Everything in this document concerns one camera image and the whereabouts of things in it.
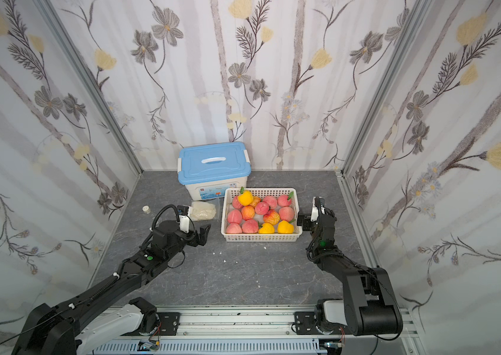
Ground pink peach top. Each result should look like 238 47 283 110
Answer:
225 223 243 235

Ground orange red peach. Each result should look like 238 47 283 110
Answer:
263 209 280 226

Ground pink peach bottom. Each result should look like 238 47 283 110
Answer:
254 201 270 216

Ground pink peach second row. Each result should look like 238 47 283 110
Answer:
242 219 259 234

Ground white perforated plastic basket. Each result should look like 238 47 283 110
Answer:
221 188 302 242

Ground orange pink peach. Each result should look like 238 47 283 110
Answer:
241 205 255 220

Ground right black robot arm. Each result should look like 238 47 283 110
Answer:
297 197 403 341

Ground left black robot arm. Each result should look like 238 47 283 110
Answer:
12 220 211 354

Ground blue lid storage box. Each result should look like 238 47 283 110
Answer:
177 142 251 201

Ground small green circuit board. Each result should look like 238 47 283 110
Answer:
138 341 160 351

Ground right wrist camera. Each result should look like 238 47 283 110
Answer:
311 206 319 222

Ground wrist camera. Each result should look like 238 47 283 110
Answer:
311 206 319 222
176 205 194 234

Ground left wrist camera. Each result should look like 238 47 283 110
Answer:
176 205 194 234

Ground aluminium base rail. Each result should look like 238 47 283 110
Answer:
87 305 426 354

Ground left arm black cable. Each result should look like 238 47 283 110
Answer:
0 319 47 355

